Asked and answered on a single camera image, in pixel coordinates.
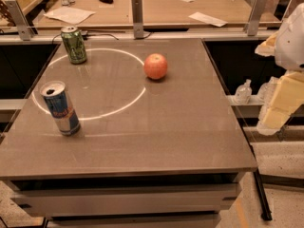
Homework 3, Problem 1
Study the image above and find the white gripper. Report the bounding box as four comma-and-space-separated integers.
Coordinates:
255, 3, 304, 136

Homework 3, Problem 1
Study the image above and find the Red Bull can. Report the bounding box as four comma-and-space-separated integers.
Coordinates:
40, 81, 80, 136

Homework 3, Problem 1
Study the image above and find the green soda can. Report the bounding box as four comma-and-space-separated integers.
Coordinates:
61, 26, 87, 65

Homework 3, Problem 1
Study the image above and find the right clear sanitizer bottle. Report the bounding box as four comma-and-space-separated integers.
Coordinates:
256, 77, 278, 103

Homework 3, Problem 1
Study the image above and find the clear sanitizer bottle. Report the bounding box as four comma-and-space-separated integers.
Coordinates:
235, 79, 252, 105
256, 77, 278, 103

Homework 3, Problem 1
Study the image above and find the left clear sanitizer bottle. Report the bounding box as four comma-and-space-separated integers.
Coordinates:
235, 79, 252, 105

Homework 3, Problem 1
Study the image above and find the right white paper sheet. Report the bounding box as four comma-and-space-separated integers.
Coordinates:
189, 12, 227, 28

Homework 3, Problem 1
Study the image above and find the red apple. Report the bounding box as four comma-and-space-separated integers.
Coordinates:
143, 53, 168, 80

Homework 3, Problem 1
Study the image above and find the white drawer cabinet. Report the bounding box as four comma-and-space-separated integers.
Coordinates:
6, 174, 241, 228

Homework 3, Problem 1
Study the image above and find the wooden back desk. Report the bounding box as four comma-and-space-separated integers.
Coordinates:
37, 0, 252, 29

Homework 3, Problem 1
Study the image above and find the left white paper sheet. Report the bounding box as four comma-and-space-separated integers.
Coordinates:
45, 7, 94, 25

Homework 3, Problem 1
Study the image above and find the right metal bracket post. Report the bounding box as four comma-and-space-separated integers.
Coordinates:
244, 0, 267, 36

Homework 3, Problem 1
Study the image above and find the black cable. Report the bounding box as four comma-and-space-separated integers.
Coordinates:
51, 29, 153, 46

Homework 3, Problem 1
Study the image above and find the left metal bracket post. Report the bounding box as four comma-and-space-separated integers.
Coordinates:
5, 0, 34, 41

